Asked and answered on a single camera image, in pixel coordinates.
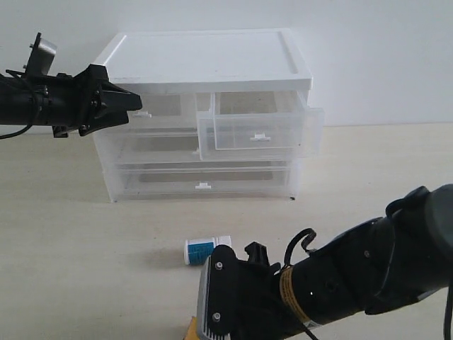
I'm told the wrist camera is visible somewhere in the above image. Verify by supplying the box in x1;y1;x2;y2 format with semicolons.
196;260;231;340
24;33;57;76

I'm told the yellow cheese wedge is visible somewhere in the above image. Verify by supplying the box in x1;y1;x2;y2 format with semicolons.
184;317;200;340

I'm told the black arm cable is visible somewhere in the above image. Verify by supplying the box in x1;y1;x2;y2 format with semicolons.
282;228;318;340
0;70;43;141

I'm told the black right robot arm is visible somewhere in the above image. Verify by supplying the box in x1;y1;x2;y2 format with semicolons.
198;184;452;339

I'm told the white plastic drawer cabinet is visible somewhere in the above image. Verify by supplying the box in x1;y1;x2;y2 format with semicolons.
96;28;313;199

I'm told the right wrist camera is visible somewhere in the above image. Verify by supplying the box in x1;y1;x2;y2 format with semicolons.
196;260;231;340

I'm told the white blue-label pill bottle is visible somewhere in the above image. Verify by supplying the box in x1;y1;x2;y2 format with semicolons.
183;235;231;266

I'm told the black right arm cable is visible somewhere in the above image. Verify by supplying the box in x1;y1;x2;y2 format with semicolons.
282;228;318;340

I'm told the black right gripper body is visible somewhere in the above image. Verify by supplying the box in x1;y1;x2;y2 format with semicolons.
208;242;286;339

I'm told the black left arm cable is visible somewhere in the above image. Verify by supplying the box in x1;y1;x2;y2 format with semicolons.
0;70;43;141

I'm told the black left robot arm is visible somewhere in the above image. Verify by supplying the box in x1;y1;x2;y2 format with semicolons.
1;64;142;140

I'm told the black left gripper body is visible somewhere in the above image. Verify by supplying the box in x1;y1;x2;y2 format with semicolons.
51;64;108;138

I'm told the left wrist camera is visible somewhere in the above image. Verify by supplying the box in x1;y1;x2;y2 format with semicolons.
24;33;57;76

